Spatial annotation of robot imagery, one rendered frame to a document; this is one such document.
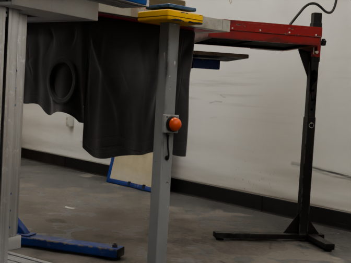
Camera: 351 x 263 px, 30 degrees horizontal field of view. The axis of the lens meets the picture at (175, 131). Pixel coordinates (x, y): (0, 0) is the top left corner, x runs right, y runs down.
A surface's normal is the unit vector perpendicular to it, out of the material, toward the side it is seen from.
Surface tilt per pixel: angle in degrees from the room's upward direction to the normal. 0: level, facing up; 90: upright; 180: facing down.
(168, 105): 90
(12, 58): 90
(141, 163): 78
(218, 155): 90
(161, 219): 90
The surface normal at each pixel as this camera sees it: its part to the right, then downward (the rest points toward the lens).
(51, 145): -0.75, -0.01
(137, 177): -0.72, -0.23
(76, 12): 0.82, 0.07
